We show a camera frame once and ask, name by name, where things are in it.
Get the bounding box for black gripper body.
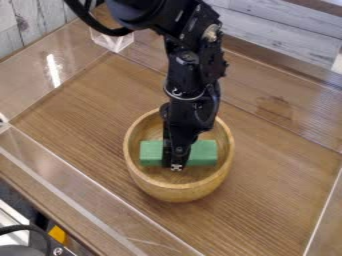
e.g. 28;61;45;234
160;84;220;147

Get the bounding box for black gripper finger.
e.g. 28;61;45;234
161;128;172;168
169;140;194;171

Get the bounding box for green rectangular block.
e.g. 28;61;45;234
139;140;218;167

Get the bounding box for brown wooden bowl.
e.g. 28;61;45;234
123;109;235;203

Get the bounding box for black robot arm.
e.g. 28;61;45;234
64;0;228;171

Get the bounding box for yellow and black device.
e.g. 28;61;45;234
29;212;93;256

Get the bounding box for clear acrylic tray wall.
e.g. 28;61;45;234
0;114;203;256

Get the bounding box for clear acrylic corner bracket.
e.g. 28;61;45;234
89;29;135;53

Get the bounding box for black cable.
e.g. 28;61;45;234
0;224;49;256

